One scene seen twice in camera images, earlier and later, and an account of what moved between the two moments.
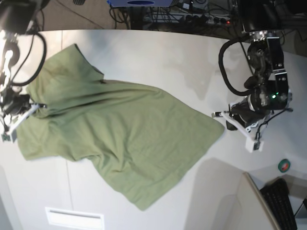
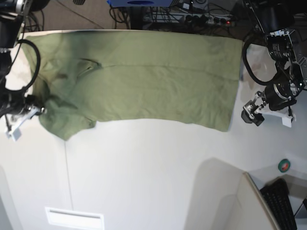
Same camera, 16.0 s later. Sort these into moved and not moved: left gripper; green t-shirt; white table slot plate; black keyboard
Moved: green t-shirt
Not moved: black keyboard; left gripper; white table slot plate
